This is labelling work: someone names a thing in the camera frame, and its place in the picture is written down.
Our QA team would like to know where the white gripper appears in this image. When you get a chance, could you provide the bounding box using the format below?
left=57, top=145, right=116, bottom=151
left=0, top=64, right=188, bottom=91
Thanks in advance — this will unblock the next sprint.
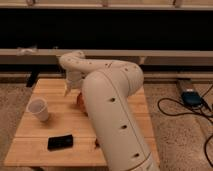
left=64, top=71, right=83, bottom=96

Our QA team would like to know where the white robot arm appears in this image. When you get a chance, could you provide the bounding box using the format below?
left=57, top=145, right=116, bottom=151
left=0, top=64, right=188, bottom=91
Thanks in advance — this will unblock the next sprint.
left=59, top=51, right=160, bottom=171

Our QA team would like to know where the white plastic cup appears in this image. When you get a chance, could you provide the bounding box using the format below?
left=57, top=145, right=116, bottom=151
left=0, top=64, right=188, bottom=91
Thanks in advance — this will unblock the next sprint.
left=26, top=98, right=50, bottom=122

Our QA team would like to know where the black rectangular block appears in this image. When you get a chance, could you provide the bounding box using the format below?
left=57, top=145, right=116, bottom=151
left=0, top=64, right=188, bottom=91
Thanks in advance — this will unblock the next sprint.
left=47, top=135, right=73, bottom=150

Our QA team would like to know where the blue power adapter box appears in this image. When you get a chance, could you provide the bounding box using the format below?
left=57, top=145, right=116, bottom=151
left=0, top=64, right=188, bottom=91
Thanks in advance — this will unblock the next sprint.
left=181, top=91, right=202, bottom=107

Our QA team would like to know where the wooden shelf rail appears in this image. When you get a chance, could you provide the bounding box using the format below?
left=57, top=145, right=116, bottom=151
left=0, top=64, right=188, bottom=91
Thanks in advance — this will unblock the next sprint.
left=0, top=48, right=213, bottom=66

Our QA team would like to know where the black cable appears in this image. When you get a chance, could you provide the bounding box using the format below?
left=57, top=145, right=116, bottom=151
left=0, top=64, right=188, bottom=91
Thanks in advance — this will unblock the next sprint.
left=157, top=83, right=213, bottom=168

